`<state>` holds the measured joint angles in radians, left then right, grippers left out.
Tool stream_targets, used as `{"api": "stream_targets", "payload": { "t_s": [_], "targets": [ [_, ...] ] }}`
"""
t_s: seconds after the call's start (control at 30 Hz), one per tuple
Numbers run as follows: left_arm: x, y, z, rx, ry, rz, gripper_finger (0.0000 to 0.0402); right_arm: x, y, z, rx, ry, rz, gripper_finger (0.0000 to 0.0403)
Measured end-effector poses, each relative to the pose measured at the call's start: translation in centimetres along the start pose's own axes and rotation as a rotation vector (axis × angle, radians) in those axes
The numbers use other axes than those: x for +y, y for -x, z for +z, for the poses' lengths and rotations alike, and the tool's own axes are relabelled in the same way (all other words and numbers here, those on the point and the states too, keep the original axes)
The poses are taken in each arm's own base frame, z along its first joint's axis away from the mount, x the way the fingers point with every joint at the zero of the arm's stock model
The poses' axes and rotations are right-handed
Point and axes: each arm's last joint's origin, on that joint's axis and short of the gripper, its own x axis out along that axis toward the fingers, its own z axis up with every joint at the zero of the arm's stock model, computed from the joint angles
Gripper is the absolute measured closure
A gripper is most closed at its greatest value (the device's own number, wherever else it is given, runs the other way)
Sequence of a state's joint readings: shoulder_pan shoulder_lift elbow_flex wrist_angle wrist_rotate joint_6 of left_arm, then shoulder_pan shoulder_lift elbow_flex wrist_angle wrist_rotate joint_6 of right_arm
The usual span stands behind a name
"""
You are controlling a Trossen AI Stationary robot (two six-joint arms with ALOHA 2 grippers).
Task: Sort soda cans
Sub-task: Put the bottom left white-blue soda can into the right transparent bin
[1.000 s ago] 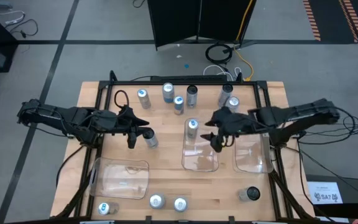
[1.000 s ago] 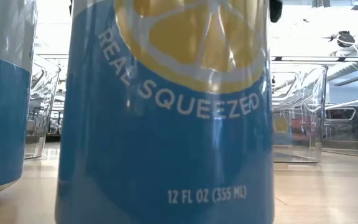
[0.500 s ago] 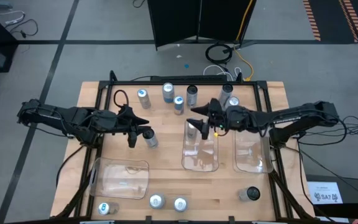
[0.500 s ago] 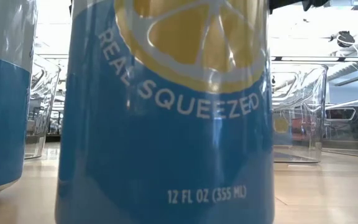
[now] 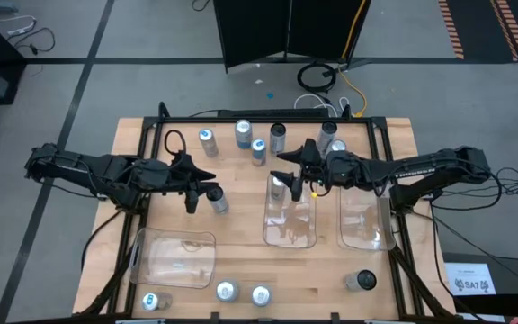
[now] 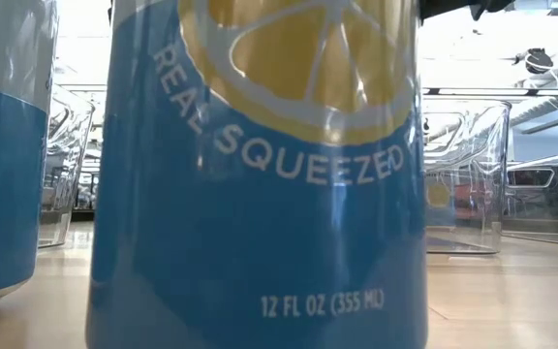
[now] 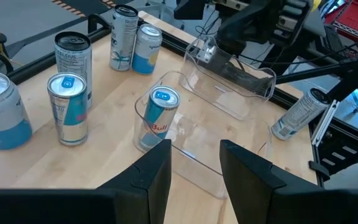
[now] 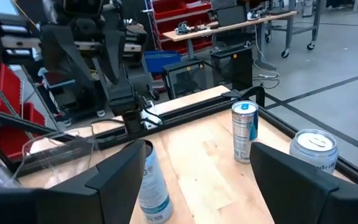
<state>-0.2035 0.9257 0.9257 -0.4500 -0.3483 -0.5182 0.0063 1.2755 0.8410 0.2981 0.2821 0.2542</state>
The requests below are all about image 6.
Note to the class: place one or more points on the blue lemon soda can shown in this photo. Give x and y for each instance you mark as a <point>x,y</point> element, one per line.
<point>3,169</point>
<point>259,218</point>

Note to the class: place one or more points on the clear plastic bin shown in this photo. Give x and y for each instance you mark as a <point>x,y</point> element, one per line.
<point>550,213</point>
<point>63,169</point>
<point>473,228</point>

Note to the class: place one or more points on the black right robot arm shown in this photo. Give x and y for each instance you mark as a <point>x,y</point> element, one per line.
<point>453,6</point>

